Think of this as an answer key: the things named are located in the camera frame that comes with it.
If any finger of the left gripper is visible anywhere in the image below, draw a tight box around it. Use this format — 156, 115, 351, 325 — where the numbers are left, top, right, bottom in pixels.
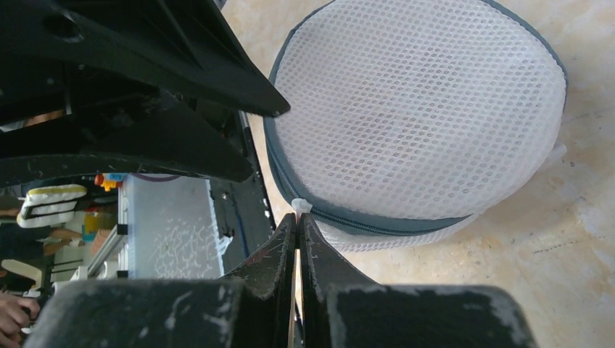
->
1, 1, 290, 117
1, 103, 253, 187

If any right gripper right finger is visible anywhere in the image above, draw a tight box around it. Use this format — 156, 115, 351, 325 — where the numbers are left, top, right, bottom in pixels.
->
297, 213, 537, 347

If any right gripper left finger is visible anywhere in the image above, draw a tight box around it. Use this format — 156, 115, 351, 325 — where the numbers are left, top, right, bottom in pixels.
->
25, 213, 297, 347

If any person hand in background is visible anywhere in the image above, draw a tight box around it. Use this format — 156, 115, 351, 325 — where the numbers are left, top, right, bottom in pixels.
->
1, 293, 41, 348

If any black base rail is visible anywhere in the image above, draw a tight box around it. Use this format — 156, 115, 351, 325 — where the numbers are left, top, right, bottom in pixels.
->
209, 112, 276, 273

